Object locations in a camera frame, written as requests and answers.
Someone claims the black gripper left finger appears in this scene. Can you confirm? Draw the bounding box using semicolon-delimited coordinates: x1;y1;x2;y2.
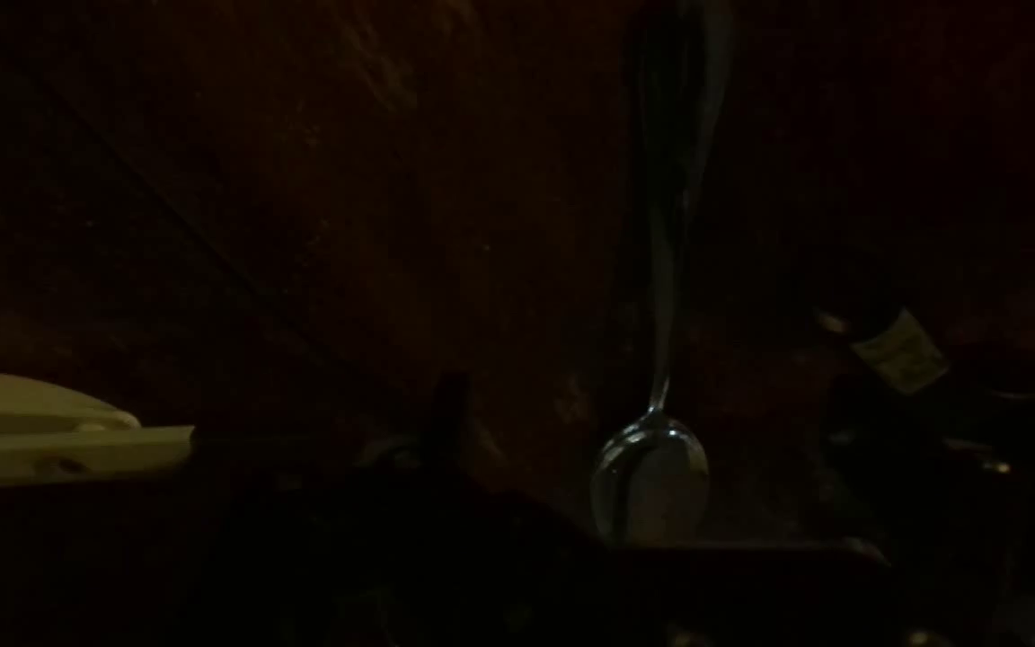
426;372;481;484

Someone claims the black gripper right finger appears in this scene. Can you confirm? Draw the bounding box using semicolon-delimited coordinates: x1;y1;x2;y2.
821;391;943;569

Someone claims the white plastic spoon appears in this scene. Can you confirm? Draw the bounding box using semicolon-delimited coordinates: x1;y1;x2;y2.
0;367;202;488

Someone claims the small labelled bottle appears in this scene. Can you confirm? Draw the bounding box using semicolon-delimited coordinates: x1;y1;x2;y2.
815;306;956;400

